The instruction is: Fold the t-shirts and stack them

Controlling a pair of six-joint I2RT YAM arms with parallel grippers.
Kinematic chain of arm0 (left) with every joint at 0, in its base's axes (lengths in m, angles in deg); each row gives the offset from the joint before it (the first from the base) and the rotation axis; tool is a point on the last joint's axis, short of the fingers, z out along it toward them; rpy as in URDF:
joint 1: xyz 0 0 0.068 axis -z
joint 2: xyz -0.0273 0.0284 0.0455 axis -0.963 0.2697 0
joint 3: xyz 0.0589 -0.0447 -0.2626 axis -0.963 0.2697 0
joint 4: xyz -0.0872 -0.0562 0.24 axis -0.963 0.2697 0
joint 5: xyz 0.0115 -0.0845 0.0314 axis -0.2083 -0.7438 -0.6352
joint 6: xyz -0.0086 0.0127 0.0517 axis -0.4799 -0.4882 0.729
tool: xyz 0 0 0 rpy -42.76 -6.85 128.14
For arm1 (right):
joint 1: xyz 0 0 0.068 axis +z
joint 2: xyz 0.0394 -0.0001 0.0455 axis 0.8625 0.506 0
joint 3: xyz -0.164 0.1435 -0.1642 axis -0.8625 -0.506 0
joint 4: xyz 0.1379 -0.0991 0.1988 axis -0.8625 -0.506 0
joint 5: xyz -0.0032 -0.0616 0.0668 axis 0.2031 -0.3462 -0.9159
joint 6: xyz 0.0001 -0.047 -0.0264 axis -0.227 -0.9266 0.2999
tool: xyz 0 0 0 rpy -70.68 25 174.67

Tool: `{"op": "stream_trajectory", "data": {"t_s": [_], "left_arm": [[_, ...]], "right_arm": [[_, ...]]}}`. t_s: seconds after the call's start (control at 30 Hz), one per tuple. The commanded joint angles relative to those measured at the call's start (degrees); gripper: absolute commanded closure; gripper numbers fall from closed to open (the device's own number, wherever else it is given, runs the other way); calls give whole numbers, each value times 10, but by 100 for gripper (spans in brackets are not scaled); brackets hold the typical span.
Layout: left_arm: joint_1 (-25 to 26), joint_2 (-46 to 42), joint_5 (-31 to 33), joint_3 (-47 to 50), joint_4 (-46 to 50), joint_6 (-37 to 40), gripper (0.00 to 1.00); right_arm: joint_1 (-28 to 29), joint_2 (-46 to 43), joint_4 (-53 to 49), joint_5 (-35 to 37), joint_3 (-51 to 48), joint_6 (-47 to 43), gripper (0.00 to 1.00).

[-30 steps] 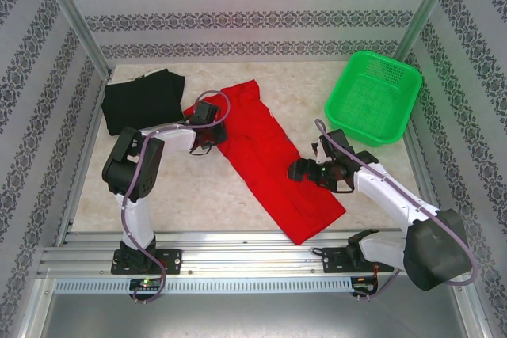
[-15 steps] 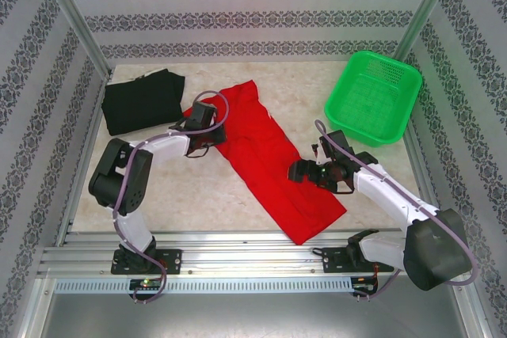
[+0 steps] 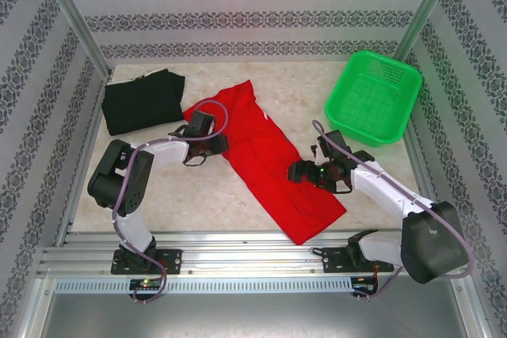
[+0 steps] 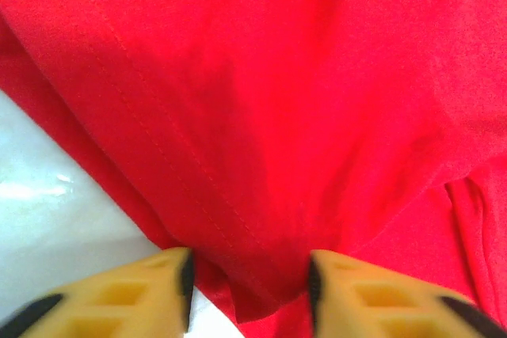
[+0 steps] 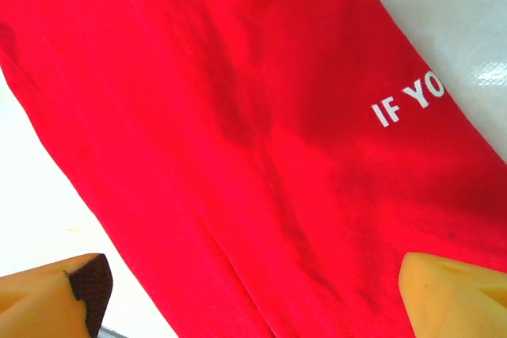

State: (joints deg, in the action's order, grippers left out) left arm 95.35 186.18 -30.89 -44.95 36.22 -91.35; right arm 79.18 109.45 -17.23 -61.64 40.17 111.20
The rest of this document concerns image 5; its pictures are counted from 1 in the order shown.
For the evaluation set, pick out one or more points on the red printed t-shirt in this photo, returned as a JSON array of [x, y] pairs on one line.
[[222, 116]]

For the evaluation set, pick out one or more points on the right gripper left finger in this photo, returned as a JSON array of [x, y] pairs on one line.
[[43, 302]]

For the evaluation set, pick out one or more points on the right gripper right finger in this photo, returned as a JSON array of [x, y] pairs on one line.
[[455, 302]]

